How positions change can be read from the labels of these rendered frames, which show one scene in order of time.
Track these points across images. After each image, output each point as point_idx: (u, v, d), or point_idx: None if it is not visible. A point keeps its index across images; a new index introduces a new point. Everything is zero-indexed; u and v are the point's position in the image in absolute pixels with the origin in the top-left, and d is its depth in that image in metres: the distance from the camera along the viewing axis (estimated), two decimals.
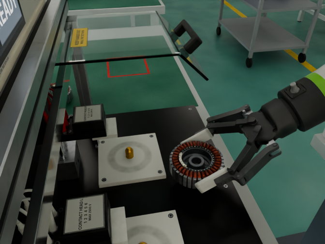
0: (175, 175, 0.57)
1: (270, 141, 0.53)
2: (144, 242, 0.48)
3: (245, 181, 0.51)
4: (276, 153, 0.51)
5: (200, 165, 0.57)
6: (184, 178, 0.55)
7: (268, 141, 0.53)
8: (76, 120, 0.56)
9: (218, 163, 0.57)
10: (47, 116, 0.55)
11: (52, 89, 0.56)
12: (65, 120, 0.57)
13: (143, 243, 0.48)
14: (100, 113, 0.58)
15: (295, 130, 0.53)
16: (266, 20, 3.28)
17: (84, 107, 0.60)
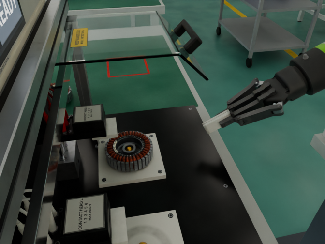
0: (108, 160, 0.65)
1: None
2: (144, 242, 0.48)
3: (229, 100, 0.69)
4: (253, 83, 0.70)
5: (132, 152, 0.65)
6: (114, 162, 0.62)
7: None
8: (76, 120, 0.56)
9: (146, 150, 0.64)
10: (47, 116, 0.55)
11: (52, 89, 0.56)
12: (65, 120, 0.57)
13: (143, 243, 0.48)
14: (100, 113, 0.58)
15: None
16: (266, 20, 3.28)
17: (84, 107, 0.60)
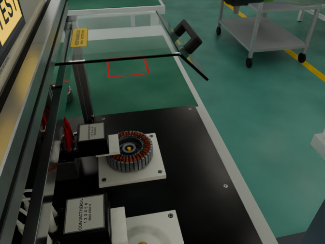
0: (108, 160, 0.65)
1: None
2: (144, 242, 0.48)
3: None
4: None
5: (132, 152, 0.65)
6: (114, 162, 0.62)
7: None
8: (80, 139, 0.59)
9: (146, 150, 0.64)
10: None
11: None
12: (70, 138, 0.60)
13: (143, 243, 0.48)
14: (103, 131, 0.61)
15: None
16: (266, 20, 3.28)
17: (88, 126, 0.63)
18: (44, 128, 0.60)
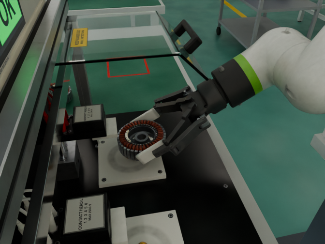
0: (121, 149, 0.63)
1: None
2: (144, 242, 0.48)
3: (158, 99, 0.70)
4: (186, 89, 0.68)
5: (144, 141, 0.64)
6: (127, 151, 0.61)
7: None
8: (76, 120, 0.56)
9: (159, 138, 0.63)
10: (47, 116, 0.55)
11: (52, 89, 0.56)
12: (65, 120, 0.57)
13: (143, 243, 0.48)
14: (100, 113, 0.58)
15: None
16: (266, 20, 3.28)
17: (84, 107, 0.60)
18: None
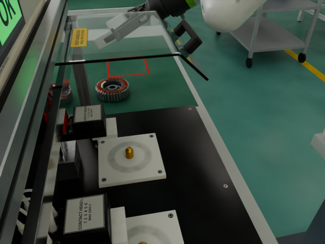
0: (96, 92, 0.94)
1: None
2: (144, 242, 0.48)
3: (131, 10, 0.88)
4: None
5: (112, 89, 0.93)
6: (98, 92, 0.91)
7: None
8: (76, 120, 0.56)
9: (122, 89, 0.92)
10: (47, 116, 0.55)
11: (52, 89, 0.56)
12: (65, 120, 0.57)
13: (143, 243, 0.48)
14: (100, 113, 0.58)
15: None
16: (266, 20, 3.28)
17: (84, 107, 0.60)
18: None
